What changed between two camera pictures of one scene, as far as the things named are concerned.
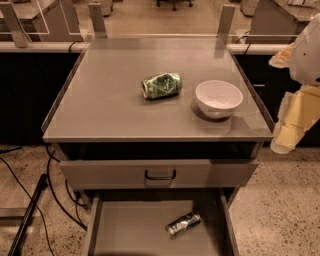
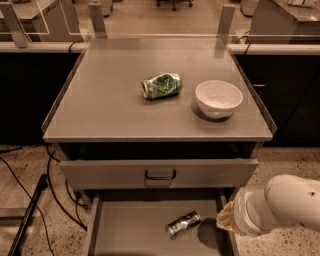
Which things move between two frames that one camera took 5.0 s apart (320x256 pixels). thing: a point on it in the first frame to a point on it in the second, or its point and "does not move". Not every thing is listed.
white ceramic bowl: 218,99 does not move
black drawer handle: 159,178 does not move
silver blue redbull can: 181,223 does not move
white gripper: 307,56 to 239,213
